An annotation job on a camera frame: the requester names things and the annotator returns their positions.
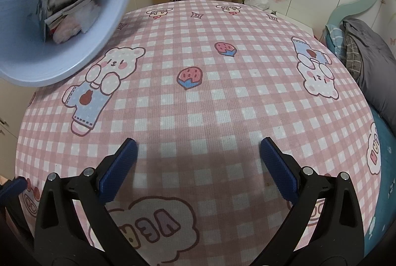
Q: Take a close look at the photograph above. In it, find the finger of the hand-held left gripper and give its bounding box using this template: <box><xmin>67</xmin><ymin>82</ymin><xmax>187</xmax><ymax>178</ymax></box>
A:
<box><xmin>0</xmin><ymin>176</ymin><xmax>34</xmax><ymax>242</ymax></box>

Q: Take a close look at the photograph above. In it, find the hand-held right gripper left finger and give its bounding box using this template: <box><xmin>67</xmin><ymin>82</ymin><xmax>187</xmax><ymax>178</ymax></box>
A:
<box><xmin>33</xmin><ymin>138</ymin><xmax>138</xmax><ymax>266</ymax></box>

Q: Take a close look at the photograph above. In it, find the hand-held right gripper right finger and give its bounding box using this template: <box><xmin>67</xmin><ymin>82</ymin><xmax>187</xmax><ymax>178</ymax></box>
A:
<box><xmin>255</xmin><ymin>137</ymin><xmax>366</xmax><ymax>266</ymax></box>

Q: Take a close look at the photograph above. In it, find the pale blue plastic bin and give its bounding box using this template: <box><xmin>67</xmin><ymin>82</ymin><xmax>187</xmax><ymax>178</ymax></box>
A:
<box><xmin>0</xmin><ymin>0</ymin><xmax>135</xmax><ymax>88</ymax></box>

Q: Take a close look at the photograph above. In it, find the pile of wrappers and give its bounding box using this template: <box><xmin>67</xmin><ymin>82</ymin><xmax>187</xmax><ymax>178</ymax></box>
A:
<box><xmin>35</xmin><ymin>0</ymin><xmax>101</xmax><ymax>44</ymax></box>

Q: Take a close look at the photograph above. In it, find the pink checked tablecloth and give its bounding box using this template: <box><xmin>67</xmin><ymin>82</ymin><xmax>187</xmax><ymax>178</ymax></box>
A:
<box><xmin>15</xmin><ymin>0</ymin><xmax>382</xmax><ymax>266</ymax></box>

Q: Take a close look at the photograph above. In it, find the teal bedsheet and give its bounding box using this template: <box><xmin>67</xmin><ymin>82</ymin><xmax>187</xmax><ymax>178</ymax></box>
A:
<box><xmin>363</xmin><ymin>108</ymin><xmax>396</xmax><ymax>257</ymax></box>

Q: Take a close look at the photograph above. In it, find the plaid cloth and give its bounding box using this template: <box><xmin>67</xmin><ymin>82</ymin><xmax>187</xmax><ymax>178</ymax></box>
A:
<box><xmin>345</xmin><ymin>35</ymin><xmax>362</xmax><ymax>73</ymax></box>

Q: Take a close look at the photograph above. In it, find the grey blanket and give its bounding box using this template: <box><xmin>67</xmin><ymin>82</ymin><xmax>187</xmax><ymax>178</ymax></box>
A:
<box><xmin>342</xmin><ymin>19</ymin><xmax>396</xmax><ymax>127</ymax></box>

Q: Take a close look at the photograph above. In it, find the light blue pillow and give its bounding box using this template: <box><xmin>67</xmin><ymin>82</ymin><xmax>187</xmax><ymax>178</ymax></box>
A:
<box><xmin>325</xmin><ymin>24</ymin><xmax>348</xmax><ymax>56</ymax></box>

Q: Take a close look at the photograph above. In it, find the light green bed headboard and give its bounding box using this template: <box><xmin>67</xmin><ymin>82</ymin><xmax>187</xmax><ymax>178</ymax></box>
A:
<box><xmin>326</xmin><ymin>0</ymin><xmax>396</xmax><ymax>47</ymax></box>

